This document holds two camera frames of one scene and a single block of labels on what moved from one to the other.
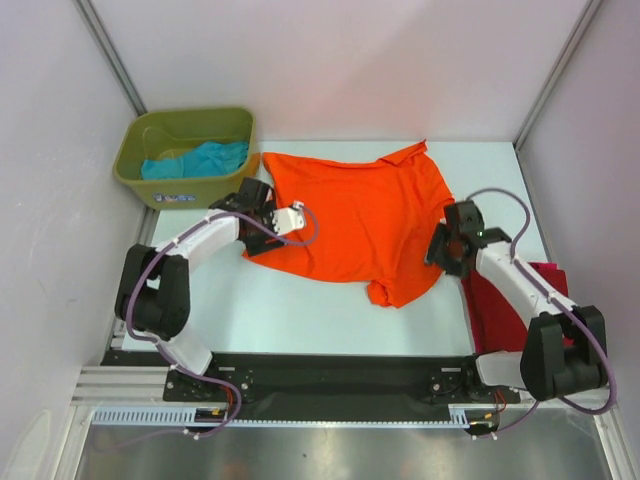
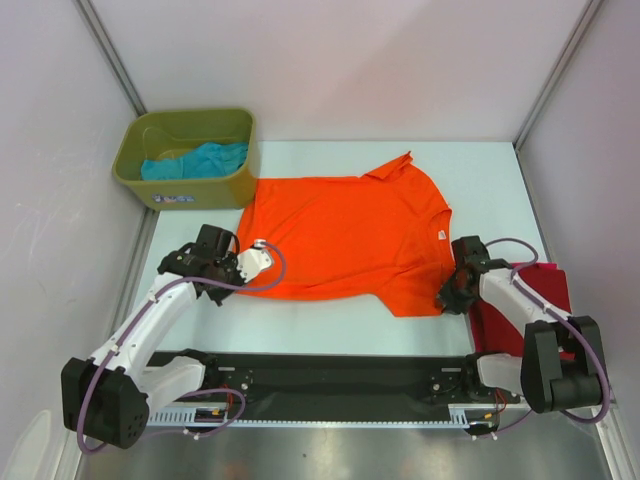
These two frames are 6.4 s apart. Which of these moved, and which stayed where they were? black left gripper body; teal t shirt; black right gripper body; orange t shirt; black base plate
Moved: orange t shirt; black left gripper body; black right gripper body
Stayed: teal t shirt; black base plate
